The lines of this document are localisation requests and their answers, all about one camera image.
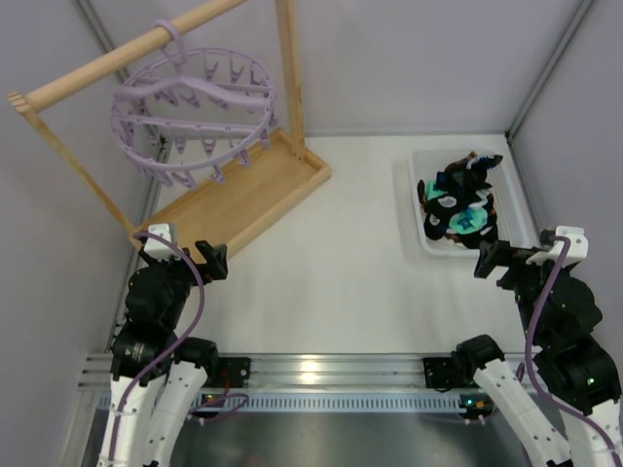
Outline mint green sock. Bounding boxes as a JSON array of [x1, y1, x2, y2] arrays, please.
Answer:
[[418, 180, 490, 235]]

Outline black sport sock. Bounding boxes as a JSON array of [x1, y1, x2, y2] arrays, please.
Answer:
[[422, 195, 464, 240], [435, 152, 503, 197]]

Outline purple round clip hanger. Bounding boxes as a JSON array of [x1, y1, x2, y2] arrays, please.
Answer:
[[110, 19, 277, 190]]

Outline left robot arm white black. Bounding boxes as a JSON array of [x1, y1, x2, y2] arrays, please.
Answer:
[[96, 233, 228, 466]]

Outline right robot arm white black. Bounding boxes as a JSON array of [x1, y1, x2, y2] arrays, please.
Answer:
[[452, 228, 622, 466]]

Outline black white striped sock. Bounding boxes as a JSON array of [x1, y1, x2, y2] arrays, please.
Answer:
[[463, 223, 499, 250]]

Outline wooden hanging rack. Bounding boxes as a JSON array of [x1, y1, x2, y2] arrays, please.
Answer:
[[8, 1, 332, 256]]

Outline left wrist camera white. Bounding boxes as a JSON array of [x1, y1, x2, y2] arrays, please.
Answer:
[[134, 223, 187, 266]]

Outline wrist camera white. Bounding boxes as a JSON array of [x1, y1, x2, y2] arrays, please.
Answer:
[[134, 223, 187, 266], [526, 226, 589, 267]]

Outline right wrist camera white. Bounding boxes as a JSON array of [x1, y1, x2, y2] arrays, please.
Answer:
[[526, 226, 589, 267]]

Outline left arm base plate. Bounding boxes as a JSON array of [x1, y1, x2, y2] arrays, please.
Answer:
[[210, 357, 251, 389]]

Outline aluminium mounting rail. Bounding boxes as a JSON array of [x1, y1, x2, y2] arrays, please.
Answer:
[[77, 353, 541, 393]]

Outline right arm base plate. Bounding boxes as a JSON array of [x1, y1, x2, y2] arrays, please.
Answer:
[[422, 357, 476, 393]]

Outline white slotted cable duct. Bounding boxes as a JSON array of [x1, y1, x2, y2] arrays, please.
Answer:
[[94, 392, 493, 414]]

